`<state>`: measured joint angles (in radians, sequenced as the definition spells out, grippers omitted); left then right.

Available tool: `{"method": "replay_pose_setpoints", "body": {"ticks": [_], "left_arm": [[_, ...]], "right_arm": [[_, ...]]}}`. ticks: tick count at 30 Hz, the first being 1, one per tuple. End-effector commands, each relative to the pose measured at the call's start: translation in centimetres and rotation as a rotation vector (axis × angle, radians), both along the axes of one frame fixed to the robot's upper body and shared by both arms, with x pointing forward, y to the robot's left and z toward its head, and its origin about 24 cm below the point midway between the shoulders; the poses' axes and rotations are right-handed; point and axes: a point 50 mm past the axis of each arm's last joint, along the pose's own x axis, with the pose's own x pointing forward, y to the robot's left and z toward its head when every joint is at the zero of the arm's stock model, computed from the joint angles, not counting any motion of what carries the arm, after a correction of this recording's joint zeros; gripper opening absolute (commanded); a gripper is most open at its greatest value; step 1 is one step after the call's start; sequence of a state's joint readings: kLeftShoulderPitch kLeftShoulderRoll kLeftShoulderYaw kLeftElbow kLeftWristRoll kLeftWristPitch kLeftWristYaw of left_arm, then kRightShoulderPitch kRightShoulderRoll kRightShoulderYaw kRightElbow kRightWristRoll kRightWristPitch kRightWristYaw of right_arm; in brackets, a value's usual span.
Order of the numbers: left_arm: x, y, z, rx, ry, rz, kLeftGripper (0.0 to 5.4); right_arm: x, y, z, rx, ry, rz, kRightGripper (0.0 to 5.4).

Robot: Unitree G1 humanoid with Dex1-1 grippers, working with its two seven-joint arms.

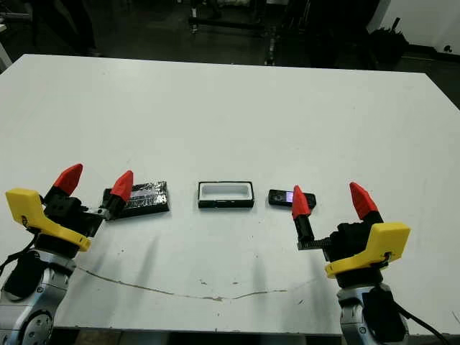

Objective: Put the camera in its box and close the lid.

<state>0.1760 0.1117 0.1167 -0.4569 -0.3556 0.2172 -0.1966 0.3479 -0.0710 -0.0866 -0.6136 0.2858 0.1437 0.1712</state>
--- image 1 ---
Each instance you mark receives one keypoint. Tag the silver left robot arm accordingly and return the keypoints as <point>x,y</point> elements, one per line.
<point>36,316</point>

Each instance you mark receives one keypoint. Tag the black box base white lining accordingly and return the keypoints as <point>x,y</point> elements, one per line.
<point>226,204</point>

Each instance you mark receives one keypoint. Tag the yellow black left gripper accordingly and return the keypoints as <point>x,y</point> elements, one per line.
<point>21,205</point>

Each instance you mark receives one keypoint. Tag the black wheeled cart frame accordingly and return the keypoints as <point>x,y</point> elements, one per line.
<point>230,25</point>

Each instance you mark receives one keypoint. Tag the white desk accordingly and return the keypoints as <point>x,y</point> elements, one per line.
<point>3,54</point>

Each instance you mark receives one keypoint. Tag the glossy black box lid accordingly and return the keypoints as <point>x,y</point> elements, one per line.
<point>151,197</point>

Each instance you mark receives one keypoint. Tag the metal post with caster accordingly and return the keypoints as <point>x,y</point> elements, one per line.
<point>271,50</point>

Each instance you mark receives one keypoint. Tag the small black wall fitting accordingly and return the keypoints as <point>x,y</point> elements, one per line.
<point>448,48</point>

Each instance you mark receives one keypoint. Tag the black bushy floor object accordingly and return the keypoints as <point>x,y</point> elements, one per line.
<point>390,43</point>

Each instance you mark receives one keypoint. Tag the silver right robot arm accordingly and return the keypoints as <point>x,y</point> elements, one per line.
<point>354,323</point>

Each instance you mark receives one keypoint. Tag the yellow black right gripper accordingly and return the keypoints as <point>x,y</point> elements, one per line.
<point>388,240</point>

